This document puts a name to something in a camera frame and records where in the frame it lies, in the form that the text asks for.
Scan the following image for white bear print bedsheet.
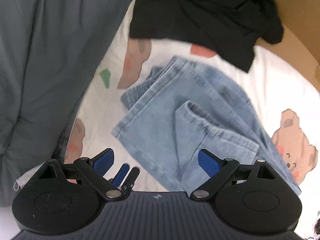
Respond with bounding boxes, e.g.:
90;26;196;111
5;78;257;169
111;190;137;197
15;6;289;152
15;0;320;240

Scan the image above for brown cardboard sheet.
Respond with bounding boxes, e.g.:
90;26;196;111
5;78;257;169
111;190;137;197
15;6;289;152
257;0;320;90

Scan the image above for grey quilt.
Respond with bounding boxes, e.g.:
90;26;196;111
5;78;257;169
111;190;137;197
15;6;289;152
1;0;132;207

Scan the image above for black garment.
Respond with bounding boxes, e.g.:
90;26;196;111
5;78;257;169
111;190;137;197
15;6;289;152
129;0;284;72

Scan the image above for light blue denim jeans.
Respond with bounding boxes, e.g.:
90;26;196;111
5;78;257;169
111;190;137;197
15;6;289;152
112;56;301;194

